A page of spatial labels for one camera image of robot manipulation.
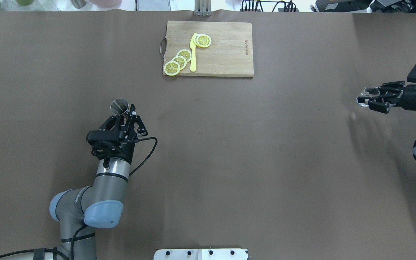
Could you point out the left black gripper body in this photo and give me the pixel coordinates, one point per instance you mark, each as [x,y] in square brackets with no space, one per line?
[126,151]

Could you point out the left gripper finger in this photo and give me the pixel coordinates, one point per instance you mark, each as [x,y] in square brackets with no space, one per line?
[113,123]
[134,122]

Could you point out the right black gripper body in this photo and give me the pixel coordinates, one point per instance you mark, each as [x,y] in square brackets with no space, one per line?
[412,98]

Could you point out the lemon slice near handle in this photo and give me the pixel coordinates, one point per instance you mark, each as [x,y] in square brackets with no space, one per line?
[171,68]

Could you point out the aluminium frame post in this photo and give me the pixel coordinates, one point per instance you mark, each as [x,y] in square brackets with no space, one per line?
[202,8]

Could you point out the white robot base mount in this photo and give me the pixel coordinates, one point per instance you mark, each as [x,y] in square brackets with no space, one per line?
[202,254]

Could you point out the steel jigger measuring cup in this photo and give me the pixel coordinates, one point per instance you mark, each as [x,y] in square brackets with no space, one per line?
[120,108]

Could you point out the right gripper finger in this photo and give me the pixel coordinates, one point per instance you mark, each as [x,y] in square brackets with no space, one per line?
[378,106]
[378,91]

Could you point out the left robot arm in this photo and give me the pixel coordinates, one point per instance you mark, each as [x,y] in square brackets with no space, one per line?
[81,211]

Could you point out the clear glass shaker cup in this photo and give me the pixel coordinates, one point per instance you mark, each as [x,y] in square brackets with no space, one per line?
[362,100]

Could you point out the wooden cutting board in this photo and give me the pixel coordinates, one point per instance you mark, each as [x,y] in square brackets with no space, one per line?
[230,54]

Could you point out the lemon slice under knife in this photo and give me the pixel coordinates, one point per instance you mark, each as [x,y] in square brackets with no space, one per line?
[203,40]

